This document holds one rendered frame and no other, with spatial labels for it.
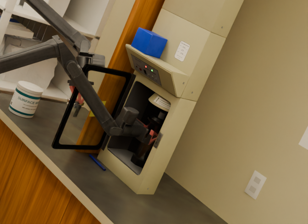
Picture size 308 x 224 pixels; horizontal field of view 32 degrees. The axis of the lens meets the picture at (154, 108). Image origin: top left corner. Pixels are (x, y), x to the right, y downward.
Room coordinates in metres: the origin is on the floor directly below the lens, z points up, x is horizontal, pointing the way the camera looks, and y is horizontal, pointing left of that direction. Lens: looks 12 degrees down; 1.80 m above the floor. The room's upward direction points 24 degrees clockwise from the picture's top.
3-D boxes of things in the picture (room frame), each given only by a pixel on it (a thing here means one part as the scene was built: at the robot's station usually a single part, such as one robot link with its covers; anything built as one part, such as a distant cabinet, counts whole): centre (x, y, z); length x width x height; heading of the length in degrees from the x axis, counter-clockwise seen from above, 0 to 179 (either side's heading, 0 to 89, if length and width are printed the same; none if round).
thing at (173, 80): (2.27, 0.07, 1.46); 0.32 x 0.11 x 0.10; 48
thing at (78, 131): (2.28, 0.24, 1.19); 0.30 x 0.01 x 0.40; 145
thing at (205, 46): (2.40, -0.05, 1.32); 0.32 x 0.25 x 0.77; 48
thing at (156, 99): (2.37, -0.05, 1.34); 0.18 x 0.18 x 0.05
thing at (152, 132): (2.31, -0.03, 1.18); 0.09 x 0.07 x 0.07; 137
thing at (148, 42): (2.32, 0.14, 1.55); 0.10 x 0.10 x 0.09; 48
